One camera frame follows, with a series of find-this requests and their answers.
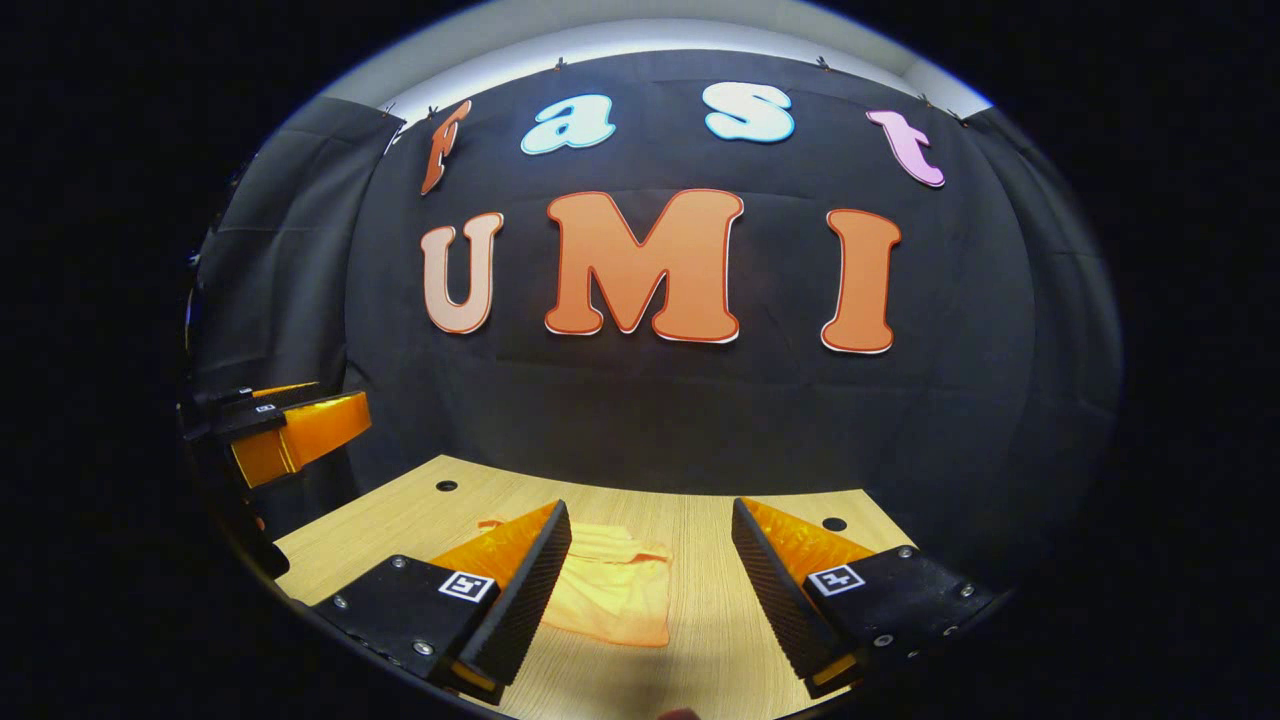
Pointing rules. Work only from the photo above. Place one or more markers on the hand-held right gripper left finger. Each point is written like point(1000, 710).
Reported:
point(525, 600)

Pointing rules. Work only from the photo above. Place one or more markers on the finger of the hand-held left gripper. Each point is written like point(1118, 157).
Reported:
point(240, 395)
point(310, 430)

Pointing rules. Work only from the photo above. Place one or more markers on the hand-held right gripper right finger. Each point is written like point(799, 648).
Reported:
point(775, 600)

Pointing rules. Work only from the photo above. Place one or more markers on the orange T-shirt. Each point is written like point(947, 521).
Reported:
point(620, 590)

